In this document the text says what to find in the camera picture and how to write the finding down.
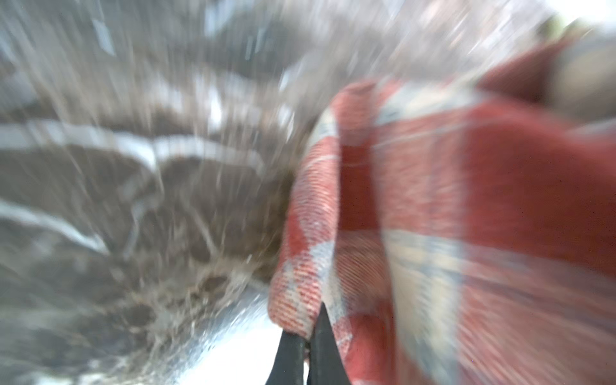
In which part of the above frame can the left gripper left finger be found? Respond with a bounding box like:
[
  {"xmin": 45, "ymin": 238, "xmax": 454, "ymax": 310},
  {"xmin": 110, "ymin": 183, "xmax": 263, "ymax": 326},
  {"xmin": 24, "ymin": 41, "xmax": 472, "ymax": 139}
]
[{"xmin": 266, "ymin": 331, "xmax": 306, "ymax": 385}]

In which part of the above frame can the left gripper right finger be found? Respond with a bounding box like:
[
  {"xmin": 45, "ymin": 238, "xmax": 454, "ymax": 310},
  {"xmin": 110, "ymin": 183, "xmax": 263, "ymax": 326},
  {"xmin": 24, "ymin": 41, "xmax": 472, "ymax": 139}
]
[{"xmin": 307, "ymin": 303, "xmax": 351, "ymax": 385}]

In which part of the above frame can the red plaid skirt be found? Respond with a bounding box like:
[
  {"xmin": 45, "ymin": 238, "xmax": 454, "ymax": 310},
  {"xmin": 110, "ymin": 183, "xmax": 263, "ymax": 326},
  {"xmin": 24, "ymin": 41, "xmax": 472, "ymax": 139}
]
[{"xmin": 268, "ymin": 36, "xmax": 615, "ymax": 384}]

